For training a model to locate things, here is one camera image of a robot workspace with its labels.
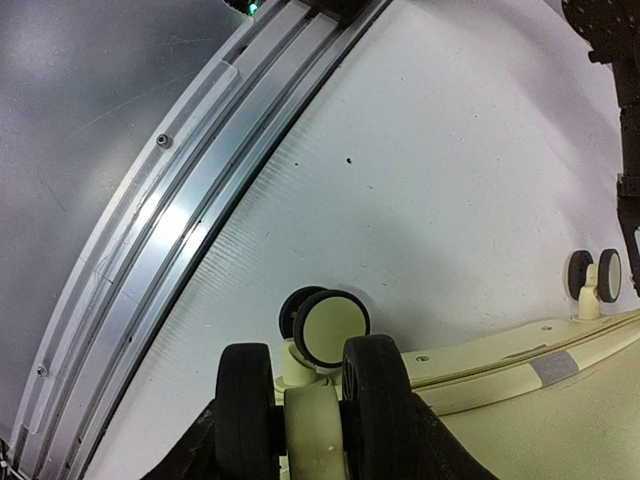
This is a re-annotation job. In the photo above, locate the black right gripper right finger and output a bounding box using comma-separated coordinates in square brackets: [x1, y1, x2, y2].
[412, 394, 497, 480]

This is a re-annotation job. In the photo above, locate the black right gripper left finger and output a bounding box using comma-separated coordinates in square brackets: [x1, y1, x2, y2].
[143, 404, 220, 480]

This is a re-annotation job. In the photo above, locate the pale green hard-shell suitcase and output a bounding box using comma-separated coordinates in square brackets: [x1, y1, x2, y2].
[214, 249, 639, 479]

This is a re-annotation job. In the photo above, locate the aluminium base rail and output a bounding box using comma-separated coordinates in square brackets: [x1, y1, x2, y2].
[1, 1, 385, 479]

